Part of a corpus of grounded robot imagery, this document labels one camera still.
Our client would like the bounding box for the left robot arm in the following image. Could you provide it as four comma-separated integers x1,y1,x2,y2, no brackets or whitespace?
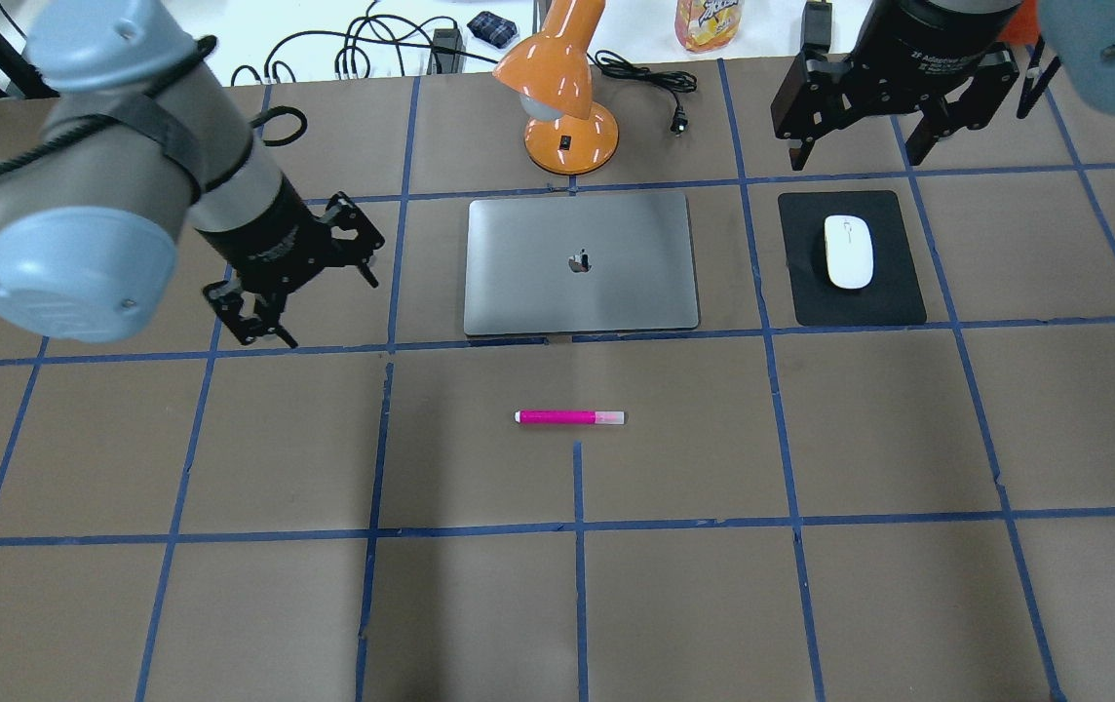
0,1,385,347

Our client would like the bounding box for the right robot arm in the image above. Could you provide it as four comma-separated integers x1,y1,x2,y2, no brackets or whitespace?
770,1,1115,172

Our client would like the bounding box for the grey closed laptop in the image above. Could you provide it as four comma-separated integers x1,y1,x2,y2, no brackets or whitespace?
460,191,700,337

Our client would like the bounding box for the dark blue small pouch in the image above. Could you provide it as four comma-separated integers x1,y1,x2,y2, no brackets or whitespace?
467,12,518,50

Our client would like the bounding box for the orange juice bottle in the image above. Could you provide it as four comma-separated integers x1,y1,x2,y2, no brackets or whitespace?
673,0,741,53

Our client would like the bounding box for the black power adapter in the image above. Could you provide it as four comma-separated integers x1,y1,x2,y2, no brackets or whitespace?
801,1,833,53

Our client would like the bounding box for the pink marker pen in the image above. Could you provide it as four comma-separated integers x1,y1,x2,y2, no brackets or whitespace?
514,409,626,426

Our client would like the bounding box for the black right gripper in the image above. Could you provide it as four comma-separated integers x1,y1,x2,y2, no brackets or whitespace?
770,1,1020,172

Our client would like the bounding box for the orange desk lamp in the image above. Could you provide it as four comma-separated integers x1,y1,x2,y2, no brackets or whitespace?
492,1,619,176

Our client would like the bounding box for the white computer mouse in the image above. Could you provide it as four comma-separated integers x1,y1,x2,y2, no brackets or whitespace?
822,214,874,292

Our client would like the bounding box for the black mousepad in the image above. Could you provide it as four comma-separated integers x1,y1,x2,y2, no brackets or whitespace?
779,191,927,326

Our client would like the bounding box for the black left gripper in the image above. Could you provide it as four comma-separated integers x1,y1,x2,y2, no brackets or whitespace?
195,179,387,348

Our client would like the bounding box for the black lamp power cable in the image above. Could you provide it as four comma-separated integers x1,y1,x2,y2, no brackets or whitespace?
593,51,699,137

